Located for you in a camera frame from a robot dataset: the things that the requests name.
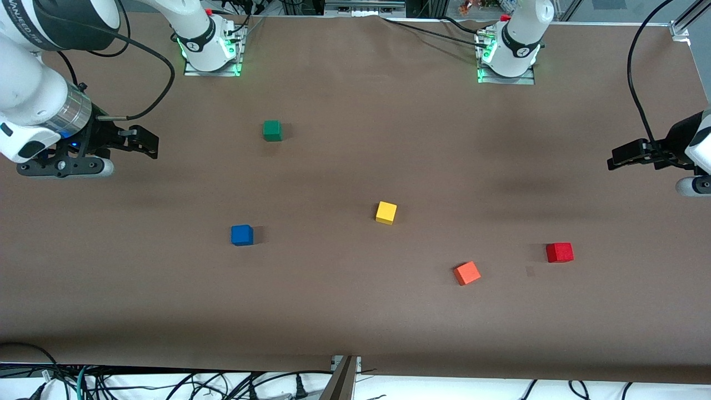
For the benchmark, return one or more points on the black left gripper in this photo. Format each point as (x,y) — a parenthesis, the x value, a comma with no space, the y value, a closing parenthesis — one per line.
(674,143)

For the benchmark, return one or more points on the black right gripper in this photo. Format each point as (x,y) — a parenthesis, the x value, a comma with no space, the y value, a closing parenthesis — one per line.
(101,135)

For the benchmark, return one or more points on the red wooden block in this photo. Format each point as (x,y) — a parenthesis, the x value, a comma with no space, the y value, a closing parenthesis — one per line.
(559,253)

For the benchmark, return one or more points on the blue wooden block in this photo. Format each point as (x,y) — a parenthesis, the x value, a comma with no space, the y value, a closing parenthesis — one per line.
(242,235)

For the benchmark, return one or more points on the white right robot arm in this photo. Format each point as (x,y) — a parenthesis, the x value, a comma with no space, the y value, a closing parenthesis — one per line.
(33,89)

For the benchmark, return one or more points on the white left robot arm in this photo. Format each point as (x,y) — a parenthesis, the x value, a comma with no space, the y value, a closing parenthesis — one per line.
(519,33)

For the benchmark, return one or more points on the green wooden block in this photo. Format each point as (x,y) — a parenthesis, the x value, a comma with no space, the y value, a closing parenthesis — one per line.
(272,131)

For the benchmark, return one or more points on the orange wooden block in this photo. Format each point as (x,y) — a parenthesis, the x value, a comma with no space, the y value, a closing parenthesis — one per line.
(467,273)

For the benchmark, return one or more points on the yellow wooden block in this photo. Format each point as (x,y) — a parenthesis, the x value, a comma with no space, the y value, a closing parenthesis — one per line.
(386,213)

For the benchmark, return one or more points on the brown table cover sheet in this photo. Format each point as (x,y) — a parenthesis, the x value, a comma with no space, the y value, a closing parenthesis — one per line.
(355,311)

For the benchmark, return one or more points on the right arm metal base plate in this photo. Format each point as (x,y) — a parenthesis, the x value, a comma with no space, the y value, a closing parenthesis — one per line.
(191,71)

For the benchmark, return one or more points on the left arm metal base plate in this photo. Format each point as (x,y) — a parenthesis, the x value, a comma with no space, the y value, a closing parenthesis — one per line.
(527,81)

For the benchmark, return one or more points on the aluminium frame profile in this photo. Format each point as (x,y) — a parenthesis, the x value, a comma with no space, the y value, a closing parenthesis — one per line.
(686,19)

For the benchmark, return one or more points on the metal background rail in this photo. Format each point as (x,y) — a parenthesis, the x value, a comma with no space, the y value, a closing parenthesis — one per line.
(364,5)

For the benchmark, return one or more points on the metal table bracket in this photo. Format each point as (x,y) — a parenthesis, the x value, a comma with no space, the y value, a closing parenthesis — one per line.
(340,383)

